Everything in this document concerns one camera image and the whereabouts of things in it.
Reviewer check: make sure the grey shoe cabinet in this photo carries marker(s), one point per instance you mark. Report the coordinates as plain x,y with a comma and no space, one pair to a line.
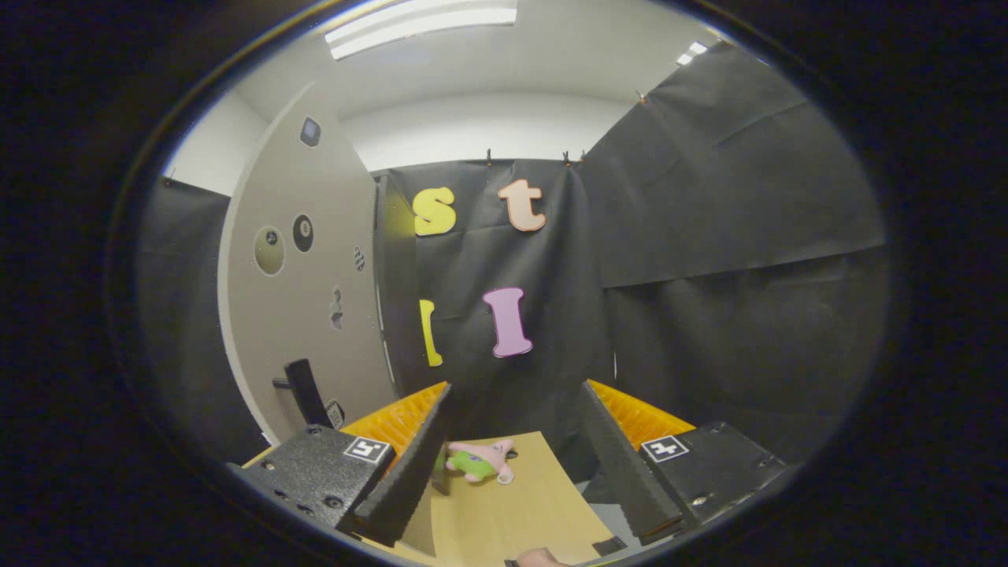
398,299

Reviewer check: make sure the pink and green plush toy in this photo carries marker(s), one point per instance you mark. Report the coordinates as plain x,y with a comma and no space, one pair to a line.
476,465

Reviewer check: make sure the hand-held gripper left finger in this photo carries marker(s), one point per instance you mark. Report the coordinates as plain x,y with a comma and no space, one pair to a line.
417,465

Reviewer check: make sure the black backdrop cloth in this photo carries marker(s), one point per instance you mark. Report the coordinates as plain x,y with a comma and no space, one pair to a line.
709,236

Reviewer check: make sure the grey shoe cabinet door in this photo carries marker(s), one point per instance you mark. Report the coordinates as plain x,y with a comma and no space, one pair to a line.
307,173

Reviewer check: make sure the small ceiling light panel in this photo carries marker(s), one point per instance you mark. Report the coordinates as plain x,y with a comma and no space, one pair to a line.
691,53

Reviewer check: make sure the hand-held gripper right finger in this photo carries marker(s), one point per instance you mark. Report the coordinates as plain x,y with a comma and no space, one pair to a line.
614,457

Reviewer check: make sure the long ceiling light panel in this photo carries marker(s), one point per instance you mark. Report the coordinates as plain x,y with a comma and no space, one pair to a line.
417,24

